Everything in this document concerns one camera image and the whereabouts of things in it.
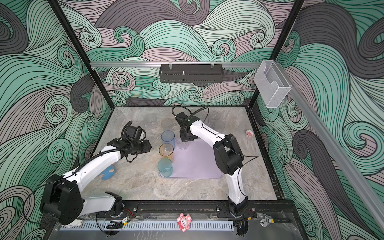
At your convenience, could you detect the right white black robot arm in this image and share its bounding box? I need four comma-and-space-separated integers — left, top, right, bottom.
172, 106, 248, 217

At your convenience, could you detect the teal translucent cup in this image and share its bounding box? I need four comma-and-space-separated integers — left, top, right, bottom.
158, 158, 173, 178

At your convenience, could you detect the silver adjustable wrench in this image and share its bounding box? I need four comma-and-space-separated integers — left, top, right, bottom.
260, 215, 274, 228

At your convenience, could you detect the small pink white toy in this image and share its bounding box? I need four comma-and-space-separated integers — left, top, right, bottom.
245, 130, 254, 138

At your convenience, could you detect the pink flower toy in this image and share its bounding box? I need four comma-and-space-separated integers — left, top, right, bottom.
177, 213, 193, 232

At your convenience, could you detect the clear glass cup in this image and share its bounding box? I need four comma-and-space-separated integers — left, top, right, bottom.
145, 114, 157, 129
177, 138, 189, 150
208, 112, 221, 128

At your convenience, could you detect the blue translucent cup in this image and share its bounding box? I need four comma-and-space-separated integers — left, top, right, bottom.
161, 130, 176, 147

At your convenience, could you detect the black wall-mounted rack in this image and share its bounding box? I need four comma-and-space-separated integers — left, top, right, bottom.
159, 64, 224, 86

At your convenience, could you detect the white slotted cable duct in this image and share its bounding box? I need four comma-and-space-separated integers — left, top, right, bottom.
60, 221, 235, 232

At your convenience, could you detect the yellow translucent cup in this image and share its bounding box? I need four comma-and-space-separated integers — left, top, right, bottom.
159, 143, 174, 161

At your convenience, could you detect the bear plush toy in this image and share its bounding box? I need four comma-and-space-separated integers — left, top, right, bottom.
99, 165, 116, 180

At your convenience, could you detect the lilac plastic tray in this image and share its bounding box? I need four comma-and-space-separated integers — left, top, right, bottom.
169, 139, 223, 179

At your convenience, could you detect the clear acrylic wall box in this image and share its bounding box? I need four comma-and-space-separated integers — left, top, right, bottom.
254, 60, 292, 109

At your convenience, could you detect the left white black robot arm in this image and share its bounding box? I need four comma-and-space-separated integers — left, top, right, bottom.
40, 121, 152, 225

